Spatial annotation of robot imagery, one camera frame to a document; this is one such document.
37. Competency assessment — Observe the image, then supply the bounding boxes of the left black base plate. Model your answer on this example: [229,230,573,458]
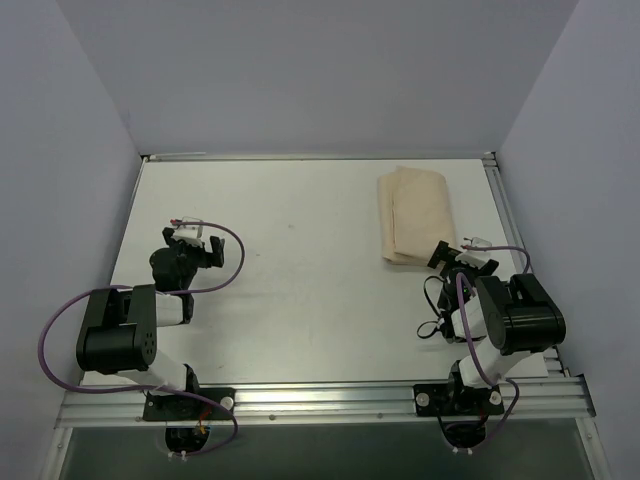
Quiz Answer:
[142,387,236,422]

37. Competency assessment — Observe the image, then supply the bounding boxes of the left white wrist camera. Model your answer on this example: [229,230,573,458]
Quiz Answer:
[172,217,204,248]

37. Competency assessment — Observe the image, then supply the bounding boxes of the black loop cable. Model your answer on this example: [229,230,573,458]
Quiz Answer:
[416,275,451,341]

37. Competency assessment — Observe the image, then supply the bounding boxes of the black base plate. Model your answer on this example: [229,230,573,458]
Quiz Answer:
[412,383,505,417]
[142,387,236,422]

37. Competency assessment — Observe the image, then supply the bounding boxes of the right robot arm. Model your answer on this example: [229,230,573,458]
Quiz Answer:
[427,237,566,413]

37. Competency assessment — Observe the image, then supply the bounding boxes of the aluminium front rail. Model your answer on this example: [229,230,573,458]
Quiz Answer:
[55,376,595,428]

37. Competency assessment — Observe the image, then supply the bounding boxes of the beige surgical wrap cloth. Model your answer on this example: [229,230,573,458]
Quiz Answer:
[377,167,456,266]

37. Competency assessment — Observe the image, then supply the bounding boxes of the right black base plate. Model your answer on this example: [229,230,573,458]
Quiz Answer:
[412,383,505,417]

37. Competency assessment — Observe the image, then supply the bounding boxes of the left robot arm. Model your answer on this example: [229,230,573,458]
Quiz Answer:
[76,226,225,419]

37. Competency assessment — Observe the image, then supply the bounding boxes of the aluminium right side rail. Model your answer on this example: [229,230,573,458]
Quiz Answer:
[482,152,571,379]

